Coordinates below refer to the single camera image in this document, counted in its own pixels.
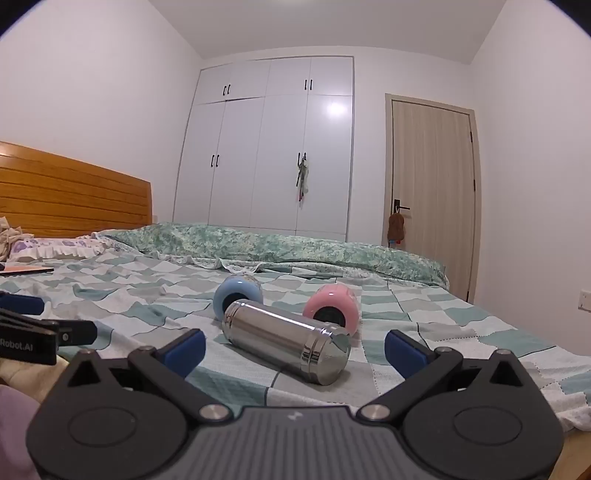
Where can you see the pink flat book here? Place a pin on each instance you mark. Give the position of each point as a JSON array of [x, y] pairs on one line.
[[25, 269]]

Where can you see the blue cup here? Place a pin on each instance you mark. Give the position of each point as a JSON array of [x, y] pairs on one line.
[[233, 293]]

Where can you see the wooden headboard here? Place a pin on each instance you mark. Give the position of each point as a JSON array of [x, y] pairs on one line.
[[69, 198]]

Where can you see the purple floral pillow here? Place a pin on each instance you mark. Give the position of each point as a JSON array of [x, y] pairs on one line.
[[55, 247]]

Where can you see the pink clothing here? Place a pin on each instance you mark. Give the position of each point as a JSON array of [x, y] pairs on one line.
[[14, 429]]

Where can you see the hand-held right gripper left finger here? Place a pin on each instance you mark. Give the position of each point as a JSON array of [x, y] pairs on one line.
[[182, 353]]

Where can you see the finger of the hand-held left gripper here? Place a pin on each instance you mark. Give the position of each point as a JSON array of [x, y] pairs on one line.
[[81, 333], [18, 303]]

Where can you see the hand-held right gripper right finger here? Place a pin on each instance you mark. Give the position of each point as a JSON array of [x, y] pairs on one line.
[[406, 354]]

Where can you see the beige wooden door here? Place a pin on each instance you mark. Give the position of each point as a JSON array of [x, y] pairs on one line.
[[434, 194]]

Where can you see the crumpled beige cloth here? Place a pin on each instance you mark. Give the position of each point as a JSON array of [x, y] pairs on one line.
[[11, 237]]

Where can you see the green floral quilt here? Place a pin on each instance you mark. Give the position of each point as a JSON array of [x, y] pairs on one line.
[[258, 247]]

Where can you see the white wardrobe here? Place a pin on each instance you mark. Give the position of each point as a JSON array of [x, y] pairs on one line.
[[268, 152]]

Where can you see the hanging cloth bundle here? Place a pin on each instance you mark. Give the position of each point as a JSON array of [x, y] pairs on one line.
[[302, 177]]

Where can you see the pink cup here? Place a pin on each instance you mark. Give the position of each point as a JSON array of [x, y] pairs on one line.
[[334, 300]]

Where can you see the wall socket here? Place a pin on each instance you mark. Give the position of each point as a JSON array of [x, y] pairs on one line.
[[586, 300]]

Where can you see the stainless steel thermos bottle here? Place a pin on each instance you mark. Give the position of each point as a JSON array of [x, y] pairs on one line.
[[277, 339]]

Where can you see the cream cloth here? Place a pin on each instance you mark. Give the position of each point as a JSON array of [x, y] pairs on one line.
[[23, 374]]

